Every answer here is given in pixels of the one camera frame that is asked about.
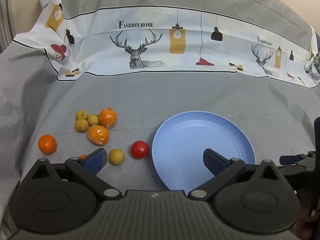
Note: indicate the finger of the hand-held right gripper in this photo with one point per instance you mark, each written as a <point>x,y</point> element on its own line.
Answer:
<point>293,169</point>
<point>288,160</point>

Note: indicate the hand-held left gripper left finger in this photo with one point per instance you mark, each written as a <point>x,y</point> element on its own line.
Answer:
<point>96,158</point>

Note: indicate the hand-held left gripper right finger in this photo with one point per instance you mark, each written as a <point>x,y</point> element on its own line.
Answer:
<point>212,160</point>

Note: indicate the yellow-brown longan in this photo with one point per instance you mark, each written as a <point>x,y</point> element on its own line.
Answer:
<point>93,119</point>
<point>81,125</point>
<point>82,115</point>
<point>116,157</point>

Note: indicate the plastic-wrapped orange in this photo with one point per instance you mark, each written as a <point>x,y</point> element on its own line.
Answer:
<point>98,135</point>
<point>108,117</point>

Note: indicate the blue plate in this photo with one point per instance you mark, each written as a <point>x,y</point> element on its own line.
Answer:
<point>190,140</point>

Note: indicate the bare orange tangerine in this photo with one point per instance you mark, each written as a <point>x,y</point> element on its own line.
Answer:
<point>47,144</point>

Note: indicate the small orange fruit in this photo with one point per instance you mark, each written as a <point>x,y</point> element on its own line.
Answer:
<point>83,156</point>

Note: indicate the red tomato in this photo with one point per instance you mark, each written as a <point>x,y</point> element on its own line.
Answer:
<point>140,149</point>

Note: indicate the grey printed bed sheet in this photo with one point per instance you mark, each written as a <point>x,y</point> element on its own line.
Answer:
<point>160,92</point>

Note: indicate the grey curtain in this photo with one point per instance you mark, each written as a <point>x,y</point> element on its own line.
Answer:
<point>6,17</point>

